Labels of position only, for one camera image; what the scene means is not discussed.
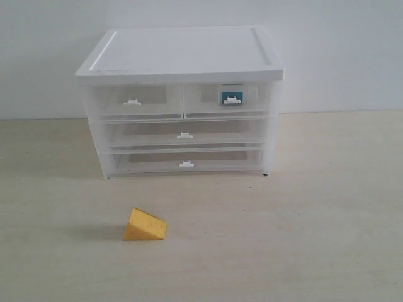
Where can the teal bottle with white cap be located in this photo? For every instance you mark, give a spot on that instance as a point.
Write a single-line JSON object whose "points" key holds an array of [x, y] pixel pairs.
{"points": [[237, 94]]}

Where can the clear middle wide drawer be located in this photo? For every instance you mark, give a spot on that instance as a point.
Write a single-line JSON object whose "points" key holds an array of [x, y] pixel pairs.
{"points": [[186, 132]]}

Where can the clear wide drawer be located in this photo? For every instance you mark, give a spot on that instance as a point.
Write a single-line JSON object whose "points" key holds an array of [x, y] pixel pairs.
{"points": [[208, 160], [186, 132]]}

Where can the white plastic drawer cabinet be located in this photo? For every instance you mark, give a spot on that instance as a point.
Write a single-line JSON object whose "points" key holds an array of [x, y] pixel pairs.
{"points": [[179, 56]]}

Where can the clear bottom wide drawer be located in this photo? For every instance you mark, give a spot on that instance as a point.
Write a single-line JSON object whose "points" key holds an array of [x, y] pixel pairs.
{"points": [[208, 160]]}

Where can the yellow cheese wedge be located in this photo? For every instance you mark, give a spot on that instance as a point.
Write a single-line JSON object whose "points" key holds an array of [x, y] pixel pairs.
{"points": [[144, 226]]}

